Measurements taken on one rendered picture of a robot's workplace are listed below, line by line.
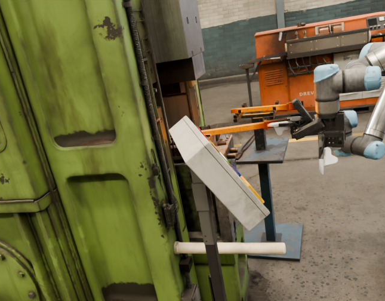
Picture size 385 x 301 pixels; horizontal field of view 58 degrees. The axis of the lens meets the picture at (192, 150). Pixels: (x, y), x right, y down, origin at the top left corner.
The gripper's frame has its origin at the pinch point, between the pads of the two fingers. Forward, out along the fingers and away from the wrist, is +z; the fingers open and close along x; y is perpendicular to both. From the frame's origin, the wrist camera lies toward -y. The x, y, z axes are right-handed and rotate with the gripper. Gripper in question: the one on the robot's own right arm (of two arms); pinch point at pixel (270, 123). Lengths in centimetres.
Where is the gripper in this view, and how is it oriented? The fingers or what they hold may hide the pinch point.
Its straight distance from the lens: 159.4
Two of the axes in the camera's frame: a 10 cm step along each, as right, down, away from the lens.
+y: 1.9, 9.2, 3.3
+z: -9.5, 0.9, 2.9
